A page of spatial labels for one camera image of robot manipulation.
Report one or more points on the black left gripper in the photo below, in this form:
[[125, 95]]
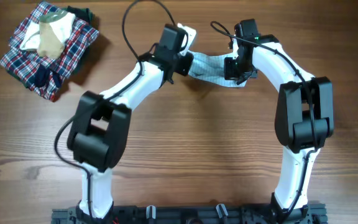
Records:
[[187, 59]]

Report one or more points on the tan sock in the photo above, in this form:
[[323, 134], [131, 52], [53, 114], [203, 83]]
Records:
[[51, 41]]

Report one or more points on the navy blue sock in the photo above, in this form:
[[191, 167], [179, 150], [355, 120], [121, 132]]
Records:
[[42, 75]]

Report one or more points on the dark green folded garment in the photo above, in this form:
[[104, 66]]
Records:
[[84, 14]]

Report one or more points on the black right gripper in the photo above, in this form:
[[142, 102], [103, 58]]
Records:
[[229, 75]]

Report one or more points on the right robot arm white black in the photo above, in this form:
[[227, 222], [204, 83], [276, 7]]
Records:
[[304, 117]]

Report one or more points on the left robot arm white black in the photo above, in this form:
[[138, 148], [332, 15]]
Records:
[[100, 128]]

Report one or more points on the light blue striped shorts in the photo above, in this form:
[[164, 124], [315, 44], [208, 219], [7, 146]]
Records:
[[211, 69]]

